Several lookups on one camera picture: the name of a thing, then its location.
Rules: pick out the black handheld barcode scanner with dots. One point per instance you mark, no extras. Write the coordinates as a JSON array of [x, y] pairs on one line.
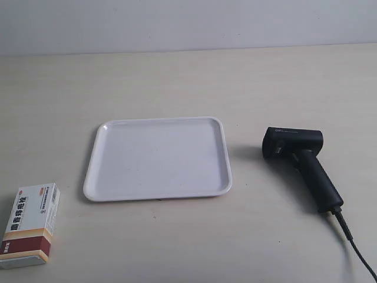
[[300, 147]]

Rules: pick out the white and red medicine box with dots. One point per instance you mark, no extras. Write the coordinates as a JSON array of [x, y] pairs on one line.
[[28, 235]]

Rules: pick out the white rectangular plastic tray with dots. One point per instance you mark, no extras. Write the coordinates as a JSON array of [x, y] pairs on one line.
[[169, 158]]

